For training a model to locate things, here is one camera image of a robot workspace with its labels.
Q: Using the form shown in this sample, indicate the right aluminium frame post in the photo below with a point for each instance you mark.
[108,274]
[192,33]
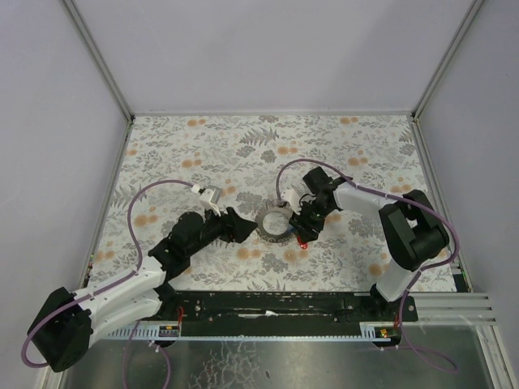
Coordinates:
[452,48]

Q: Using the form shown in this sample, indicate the red key tag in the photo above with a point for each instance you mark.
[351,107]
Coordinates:
[302,244]

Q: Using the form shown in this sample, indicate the aluminium frame post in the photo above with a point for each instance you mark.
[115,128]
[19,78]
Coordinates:
[452,48]
[79,23]

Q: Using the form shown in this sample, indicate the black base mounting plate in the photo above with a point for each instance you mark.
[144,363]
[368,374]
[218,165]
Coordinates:
[266,316]

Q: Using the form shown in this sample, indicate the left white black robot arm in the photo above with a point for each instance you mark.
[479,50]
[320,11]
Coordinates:
[70,323]

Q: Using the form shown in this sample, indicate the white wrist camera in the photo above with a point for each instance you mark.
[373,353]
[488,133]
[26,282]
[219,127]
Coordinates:
[292,199]
[209,197]

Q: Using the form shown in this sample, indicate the left aluminium frame post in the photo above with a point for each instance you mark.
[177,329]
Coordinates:
[79,23]

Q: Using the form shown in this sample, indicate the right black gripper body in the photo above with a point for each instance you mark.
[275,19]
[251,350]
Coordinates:
[306,224]

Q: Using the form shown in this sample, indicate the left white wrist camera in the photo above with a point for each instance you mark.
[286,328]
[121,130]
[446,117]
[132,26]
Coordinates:
[209,197]

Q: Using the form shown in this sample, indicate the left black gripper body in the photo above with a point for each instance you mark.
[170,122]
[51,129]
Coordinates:
[229,225]

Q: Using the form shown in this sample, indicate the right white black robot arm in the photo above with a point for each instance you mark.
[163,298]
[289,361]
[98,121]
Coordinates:
[413,232]

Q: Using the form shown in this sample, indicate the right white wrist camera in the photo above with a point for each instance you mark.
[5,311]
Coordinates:
[292,199]

